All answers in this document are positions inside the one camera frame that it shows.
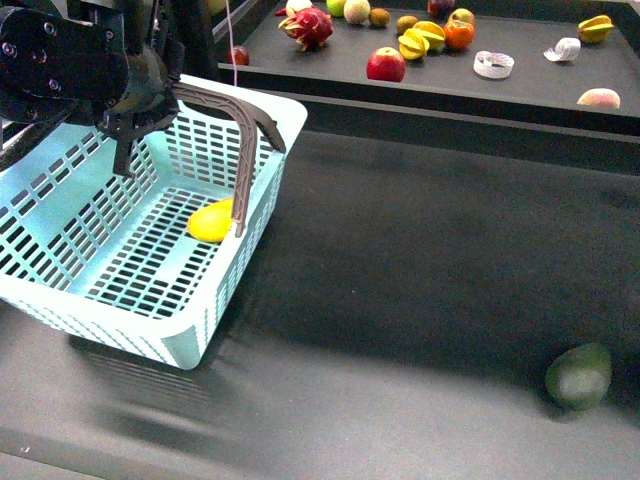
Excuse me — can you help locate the small dark red apple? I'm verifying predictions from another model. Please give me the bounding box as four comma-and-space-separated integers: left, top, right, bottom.
227, 45, 250, 66

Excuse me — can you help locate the black fruit display tray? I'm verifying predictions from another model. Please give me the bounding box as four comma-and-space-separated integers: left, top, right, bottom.
213, 1, 639, 137

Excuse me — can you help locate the white onion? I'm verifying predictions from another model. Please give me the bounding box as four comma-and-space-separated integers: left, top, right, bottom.
285, 0, 313, 17

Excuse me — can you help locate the yellow starfruit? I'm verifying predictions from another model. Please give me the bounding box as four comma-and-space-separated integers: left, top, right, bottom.
398, 28, 430, 61
413, 20, 446, 50
577, 15, 614, 44

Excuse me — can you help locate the dark purple fruit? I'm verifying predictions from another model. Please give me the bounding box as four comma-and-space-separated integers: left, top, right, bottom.
427, 0, 456, 19

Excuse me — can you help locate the green apple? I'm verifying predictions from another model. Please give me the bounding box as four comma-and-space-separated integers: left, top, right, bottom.
326, 0, 346, 18

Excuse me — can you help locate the green avocado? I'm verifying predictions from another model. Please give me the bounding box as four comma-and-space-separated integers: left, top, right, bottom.
544, 343, 613, 411

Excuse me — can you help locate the yellow starfruit behind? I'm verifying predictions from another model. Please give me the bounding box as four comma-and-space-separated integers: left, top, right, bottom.
413, 20, 446, 50

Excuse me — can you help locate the yellow mango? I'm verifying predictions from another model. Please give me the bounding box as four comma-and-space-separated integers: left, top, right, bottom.
186, 197, 233, 243

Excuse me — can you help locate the loose white tape strip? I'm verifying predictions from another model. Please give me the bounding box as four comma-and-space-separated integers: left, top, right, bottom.
543, 37, 581, 62

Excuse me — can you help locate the yellow starfruit front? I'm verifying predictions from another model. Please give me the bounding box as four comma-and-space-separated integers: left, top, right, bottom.
398, 28, 430, 61

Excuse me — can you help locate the brown kiwi right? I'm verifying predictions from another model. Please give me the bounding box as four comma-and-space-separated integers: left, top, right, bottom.
396, 15, 419, 36

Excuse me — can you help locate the brown kiwi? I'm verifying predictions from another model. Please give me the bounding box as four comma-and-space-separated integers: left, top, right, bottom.
396, 15, 419, 36
368, 8, 391, 28

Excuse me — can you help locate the red green mango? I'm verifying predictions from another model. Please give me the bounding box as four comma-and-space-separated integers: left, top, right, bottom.
448, 8, 476, 25

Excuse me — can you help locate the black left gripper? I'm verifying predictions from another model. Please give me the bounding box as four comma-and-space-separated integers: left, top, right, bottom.
102, 44, 287, 176

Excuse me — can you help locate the beige round melon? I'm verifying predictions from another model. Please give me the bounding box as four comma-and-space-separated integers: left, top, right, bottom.
343, 0, 371, 25

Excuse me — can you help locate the pink peach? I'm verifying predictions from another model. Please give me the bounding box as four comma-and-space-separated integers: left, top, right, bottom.
577, 88, 621, 109

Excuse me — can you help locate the pink hanging string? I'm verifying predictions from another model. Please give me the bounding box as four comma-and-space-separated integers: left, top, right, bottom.
225, 0, 240, 87

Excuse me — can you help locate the large red apple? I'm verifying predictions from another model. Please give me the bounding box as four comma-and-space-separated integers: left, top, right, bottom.
366, 47, 406, 83

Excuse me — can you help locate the black metal shelf post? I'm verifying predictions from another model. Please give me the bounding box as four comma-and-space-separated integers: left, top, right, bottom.
171, 0, 219, 81

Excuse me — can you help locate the yellow starfruit far right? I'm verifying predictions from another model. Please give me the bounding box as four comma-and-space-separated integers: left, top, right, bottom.
577, 15, 614, 44

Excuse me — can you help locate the white tape roll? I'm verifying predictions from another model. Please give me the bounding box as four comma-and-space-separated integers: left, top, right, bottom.
473, 51, 515, 80

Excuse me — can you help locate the pink dragon fruit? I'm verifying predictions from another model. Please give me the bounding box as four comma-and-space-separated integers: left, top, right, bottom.
278, 7, 333, 52

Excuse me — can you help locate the light blue plastic basket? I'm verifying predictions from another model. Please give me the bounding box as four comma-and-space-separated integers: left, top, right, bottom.
1, 88, 307, 370

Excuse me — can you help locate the orange persimmon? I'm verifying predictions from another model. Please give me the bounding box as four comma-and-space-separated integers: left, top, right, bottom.
443, 20, 475, 51

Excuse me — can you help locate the brown kiwi left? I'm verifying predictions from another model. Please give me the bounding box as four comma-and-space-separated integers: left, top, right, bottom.
368, 8, 391, 28

